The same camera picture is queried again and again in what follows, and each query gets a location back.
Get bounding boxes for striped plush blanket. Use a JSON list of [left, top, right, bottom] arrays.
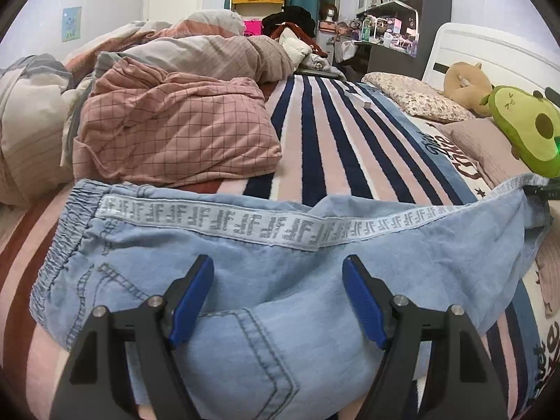
[[0, 74, 560, 420]]

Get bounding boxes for grey white bookshelf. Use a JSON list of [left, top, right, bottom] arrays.
[[352, 0, 452, 80]]

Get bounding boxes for pink checked duvet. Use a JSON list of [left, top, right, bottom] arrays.
[[0, 10, 297, 207]]

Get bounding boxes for blue wall poster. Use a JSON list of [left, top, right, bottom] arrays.
[[61, 6, 83, 43]]

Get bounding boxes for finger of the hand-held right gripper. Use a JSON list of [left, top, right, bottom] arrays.
[[523, 178, 560, 200]]

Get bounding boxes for tan plush toy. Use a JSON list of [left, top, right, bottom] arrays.
[[439, 62, 495, 118]]

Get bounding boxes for avocado plush toy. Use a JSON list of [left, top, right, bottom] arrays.
[[479, 85, 560, 173]]

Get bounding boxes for white headboard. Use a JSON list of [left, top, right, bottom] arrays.
[[422, 22, 560, 108]]

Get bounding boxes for floral pillow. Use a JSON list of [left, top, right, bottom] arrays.
[[361, 71, 476, 124]]

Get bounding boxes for cluttered desk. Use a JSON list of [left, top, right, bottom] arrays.
[[316, 16, 421, 66]]

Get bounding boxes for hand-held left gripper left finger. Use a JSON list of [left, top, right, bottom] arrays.
[[49, 254, 215, 420]]

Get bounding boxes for pink textured pillow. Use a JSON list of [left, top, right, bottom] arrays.
[[443, 118, 550, 190]]

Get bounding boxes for light blue denim pants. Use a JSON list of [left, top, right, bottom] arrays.
[[30, 174, 553, 419]]

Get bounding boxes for small white box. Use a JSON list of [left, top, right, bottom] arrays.
[[344, 88, 373, 109]]

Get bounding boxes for yellow cabinet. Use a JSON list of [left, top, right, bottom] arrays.
[[230, 0, 285, 22]]

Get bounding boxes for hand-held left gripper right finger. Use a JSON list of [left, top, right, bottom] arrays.
[[342, 254, 511, 420]]

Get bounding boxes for pile of dark clothes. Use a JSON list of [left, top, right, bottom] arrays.
[[261, 5, 329, 58]]

